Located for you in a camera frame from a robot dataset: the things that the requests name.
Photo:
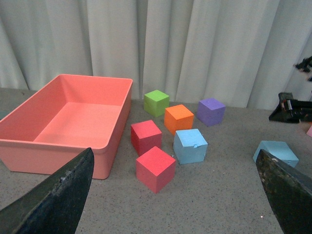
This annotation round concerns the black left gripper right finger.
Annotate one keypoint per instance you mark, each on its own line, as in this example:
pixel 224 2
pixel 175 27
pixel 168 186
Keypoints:
pixel 289 193

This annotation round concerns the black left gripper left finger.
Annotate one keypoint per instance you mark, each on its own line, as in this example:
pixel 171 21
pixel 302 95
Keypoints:
pixel 55 205

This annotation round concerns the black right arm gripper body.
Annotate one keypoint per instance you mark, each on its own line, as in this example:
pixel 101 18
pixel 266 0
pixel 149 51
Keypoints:
pixel 290 110

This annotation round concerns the light blue foam cube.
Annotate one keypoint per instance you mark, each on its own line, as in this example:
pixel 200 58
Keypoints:
pixel 280 150
pixel 189 146

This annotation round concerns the pink foam cube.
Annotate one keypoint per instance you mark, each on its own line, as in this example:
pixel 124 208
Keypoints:
pixel 309 132

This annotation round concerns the grey curtain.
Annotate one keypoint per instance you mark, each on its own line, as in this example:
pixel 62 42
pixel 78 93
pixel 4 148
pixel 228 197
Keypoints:
pixel 240 52

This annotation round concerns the purple foam cube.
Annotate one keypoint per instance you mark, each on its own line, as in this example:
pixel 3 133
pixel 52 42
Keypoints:
pixel 210 111

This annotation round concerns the pink plastic bin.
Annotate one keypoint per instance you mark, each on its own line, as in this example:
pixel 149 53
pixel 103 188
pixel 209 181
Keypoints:
pixel 68 115

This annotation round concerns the orange foam cube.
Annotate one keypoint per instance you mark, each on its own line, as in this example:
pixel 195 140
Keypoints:
pixel 178 117

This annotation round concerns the dark red foam cube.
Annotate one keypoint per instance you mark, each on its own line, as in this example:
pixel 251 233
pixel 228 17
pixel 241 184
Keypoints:
pixel 144 136

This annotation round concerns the green foam cube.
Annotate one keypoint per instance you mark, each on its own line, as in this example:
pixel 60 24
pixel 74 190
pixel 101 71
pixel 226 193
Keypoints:
pixel 155 103

